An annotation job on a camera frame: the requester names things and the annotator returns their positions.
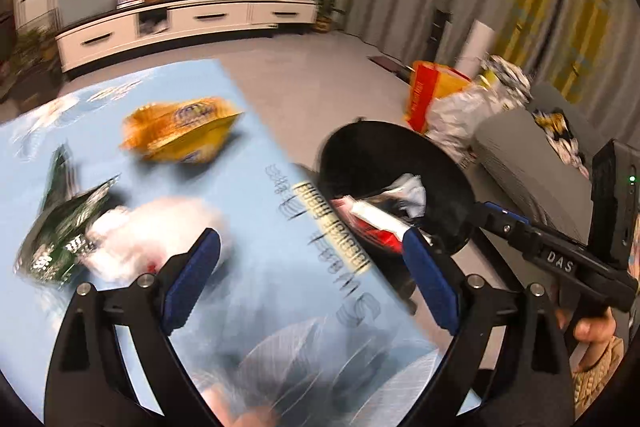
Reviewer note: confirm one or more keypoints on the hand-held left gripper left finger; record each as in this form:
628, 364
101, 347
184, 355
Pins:
192, 277

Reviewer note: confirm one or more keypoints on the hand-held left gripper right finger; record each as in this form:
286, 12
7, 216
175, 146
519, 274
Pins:
430, 277

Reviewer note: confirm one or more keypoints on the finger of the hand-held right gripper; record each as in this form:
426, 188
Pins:
507, 213

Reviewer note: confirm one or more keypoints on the white paper wad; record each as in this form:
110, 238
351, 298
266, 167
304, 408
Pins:
165, 222

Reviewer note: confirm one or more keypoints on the red and white wrapper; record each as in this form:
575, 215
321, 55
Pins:
370, 227

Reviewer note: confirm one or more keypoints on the black bucket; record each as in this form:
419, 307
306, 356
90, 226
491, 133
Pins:
380, 152

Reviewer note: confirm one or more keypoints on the green snack wrapper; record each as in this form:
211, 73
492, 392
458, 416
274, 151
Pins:
60, 227

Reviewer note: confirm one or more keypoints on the yellow snack bag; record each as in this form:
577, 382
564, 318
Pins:
185, 132

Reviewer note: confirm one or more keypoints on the person's right forearm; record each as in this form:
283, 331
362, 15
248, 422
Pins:
597, 387

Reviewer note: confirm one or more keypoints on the person's right hand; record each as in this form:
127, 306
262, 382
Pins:
595, 334

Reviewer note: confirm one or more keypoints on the grey sofa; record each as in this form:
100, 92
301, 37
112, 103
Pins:
525, 167

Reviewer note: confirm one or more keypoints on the yellow black patterned cloth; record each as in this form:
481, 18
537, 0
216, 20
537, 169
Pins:
560, 134

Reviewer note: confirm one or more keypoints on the blue floral blanket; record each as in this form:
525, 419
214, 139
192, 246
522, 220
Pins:
250, 187

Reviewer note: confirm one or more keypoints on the white plastic bag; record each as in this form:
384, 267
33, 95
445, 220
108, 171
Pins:
460, 117

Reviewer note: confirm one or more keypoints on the silver patterned bag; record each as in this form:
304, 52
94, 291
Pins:
505, 74

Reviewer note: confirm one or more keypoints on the orange shopping bag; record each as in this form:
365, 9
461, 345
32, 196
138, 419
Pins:
425, 92

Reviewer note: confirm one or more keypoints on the white paper roll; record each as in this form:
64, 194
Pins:
477, 44

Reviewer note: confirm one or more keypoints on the dark floor mat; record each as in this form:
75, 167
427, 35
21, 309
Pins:
390, 66

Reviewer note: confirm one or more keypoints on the upright vacuum cleaner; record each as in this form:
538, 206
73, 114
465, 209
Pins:
442, 27

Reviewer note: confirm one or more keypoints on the white television cabinet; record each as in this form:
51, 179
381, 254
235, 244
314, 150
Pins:
200, 19

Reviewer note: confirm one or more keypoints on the small potted plant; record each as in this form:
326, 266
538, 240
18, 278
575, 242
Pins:
325, 14

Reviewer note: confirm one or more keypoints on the cluster of potted plants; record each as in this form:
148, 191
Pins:
30, 47

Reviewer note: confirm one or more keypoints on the grey panel heater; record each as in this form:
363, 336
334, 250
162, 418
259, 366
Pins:
90, 2

